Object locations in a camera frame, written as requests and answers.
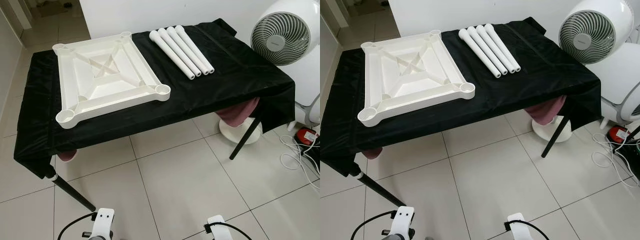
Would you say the white plastic table top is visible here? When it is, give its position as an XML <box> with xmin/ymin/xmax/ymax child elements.
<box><xmin>357</xmin><ymin>30</ymin><xmax>476</xmax><ymax>128</ymax></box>
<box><xmin>52</xmin><ymin>31</ymin><xmax>171</xmax><ymax>130</ymax></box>

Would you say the white plastic table leg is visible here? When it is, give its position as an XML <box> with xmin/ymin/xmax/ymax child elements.
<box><xmin>174</xmin><ymin>24</ymin><xmax>216</xmax><ymax>74</ymax></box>
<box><xmin>483</xmin><ymin>23</ymin><xmax>522</xmax><ymax>73</ymax></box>
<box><xmin>158</xmin><ymin>28</ymin><xmax>203</xmax><ymax>78</ymax></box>
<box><xmin>166</xmin><ymin>26</ymin><xmax>210</xmax><ymax>76</ymax></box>
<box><xmin>149</xmin><ymin>30</ymin><xmax>197</xmax><ymax>80</ymax></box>
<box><xmin>458</xmin><ymin>28</ymin><xmax>502</xmax><ymax>79</ymax></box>
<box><xmin>475</xmin><ymin>24</ymin><xmax>516</xmax><ymax>74</ymax></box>
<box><xmin>467</xmin><ymin>26</ymin><xmax>509</xmax><ymax>76</ymax></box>

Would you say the red floor device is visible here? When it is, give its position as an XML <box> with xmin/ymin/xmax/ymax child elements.
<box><xmin>292</xmin><ymin>127</ymin><xmax>320</xmax><ymax>146</ymax></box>
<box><xmin>606</xmin><ymin>125</ymin><xmax>632</xmax><ymax>146</ymax></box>

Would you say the white round fan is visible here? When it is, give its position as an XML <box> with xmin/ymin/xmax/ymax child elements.
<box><xmin>558</xmin><ymin>0</ymin><xmax>636</xmax><ymax>66</ymax></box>
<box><xmin>250</xmin><ymin>0</ymin><xmax>321</xmax><ymax>67</ymax></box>

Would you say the black tablecloth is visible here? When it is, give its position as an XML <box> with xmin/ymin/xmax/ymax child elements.
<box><xmin>13</xmin><ymin>18</ymin><xmax>297</xmax><ymax>180</ymax></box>
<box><xmin>320</xmin><ymin>16</ymin><xmax>603</xmax><ymax>177</ymax></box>

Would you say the white floor cable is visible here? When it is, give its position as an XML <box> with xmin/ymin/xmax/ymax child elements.
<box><xmin>591</xmin><ymin>132</ymin><xmax>640</xmax><ymax>188</ymax></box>
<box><xmin>279</xmin><ymin>134</ymin><xmax>321</xmax><ymax>191</ymax></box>

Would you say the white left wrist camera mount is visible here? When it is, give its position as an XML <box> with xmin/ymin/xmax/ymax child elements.
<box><xmin>392</xmin><ymin>206</ymin><xmax>416</xmax><ymax>240</ymax></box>
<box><xmin>92</xmin><ymin>208</ymin><xmax>115</xmax><ymax>240</ymax></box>

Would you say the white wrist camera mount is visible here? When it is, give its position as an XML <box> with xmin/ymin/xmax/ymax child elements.
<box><xmin>392</xmin><ymin>206</ymin><xmax>416</xmax><ymax>240</ymax></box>
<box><xmin>206</xmin><ymin>215</ymin><xmax>228</xmax><ymax>240</ymax></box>
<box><xmin>506</xmin><ymin>212</ymin><xmax>527</xmax><ymax>240</ymax></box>
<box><xmin>92</xmin><ymin>208</ymin><xmax>115</xmax><ymax>240</ymax></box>

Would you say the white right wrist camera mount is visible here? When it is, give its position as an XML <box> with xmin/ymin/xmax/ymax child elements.
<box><xmin>506</xmin><ymin>212</ymin><xmax>527</xmax><ymax>240</ymax></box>
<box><xmin>206</xmin><ymin>215</ymin><xmax>228</xmax><ymax>240</ymax></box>

